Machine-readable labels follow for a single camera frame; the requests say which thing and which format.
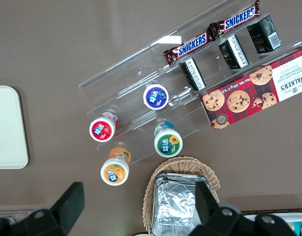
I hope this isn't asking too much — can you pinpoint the small black carton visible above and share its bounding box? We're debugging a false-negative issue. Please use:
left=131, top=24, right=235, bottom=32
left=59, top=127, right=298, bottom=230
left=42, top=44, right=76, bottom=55
left=179, top=57, right=207, bottom=92
left=218, top=33, right=249, bottom=71
left=247, top=14, right=282, bottom=55

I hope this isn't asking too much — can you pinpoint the silver foil container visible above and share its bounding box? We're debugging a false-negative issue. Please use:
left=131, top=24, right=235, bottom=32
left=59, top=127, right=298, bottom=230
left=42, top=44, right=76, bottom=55
left=154, top=172, right=207, bottom=184
left=151, top=179, right=208, bottom=236

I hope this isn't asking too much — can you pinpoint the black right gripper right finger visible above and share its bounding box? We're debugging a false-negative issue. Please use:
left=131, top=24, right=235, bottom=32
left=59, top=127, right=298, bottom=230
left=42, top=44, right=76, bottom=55
left=190, top=181, right=255, bottom=236

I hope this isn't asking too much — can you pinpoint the light tan wicker basket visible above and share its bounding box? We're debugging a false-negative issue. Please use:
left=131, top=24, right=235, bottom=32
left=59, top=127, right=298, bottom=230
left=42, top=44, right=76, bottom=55
left=142, top=156, right=221, bottom=236

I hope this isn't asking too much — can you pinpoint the red gum jar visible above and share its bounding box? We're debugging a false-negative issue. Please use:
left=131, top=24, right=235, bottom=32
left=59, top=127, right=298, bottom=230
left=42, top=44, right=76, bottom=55
left=89, top=111, right=120, bottom=143

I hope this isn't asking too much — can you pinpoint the red tartan cookie box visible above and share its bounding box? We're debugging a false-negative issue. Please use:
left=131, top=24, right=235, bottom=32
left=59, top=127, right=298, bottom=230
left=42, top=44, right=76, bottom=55
left=198, top=45, right=302, bottom=131

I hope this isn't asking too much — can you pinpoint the beige plastic serving tray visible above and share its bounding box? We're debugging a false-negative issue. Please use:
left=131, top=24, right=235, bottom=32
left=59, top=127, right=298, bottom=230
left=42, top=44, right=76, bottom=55
left=0, top=85, right=30, bottom=170

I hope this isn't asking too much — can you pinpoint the blue gum jar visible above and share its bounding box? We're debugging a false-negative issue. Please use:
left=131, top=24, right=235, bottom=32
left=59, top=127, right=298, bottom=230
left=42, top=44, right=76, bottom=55
left=143, top=83, right=170, bottom=111

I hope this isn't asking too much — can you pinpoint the clear acrylic stepped stand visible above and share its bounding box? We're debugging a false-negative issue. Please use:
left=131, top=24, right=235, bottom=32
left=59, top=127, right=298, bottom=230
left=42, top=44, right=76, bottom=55
left=78, top=0, right=302, bottom=166

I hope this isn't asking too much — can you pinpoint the brown Snickers bar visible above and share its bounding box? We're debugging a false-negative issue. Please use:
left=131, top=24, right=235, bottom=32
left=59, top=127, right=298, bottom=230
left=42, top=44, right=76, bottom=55
left=208, top=0, right=262, bottom=38
left=163, top=31, right=216, bottom=66

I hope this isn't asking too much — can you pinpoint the green gum jar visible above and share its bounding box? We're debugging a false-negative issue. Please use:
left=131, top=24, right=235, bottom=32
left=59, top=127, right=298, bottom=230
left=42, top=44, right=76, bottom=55
left=153, top=121, right=183, bottom=158

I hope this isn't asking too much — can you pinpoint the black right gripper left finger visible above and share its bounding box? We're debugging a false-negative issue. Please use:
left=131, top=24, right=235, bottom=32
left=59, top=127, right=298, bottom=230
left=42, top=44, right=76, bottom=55
left=24, top=181, right=86, bottom=236

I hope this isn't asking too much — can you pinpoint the orange gum jar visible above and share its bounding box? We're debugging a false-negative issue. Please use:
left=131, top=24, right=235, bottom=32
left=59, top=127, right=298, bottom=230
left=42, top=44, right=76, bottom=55
left=100, top=146, right=132, bottom=186

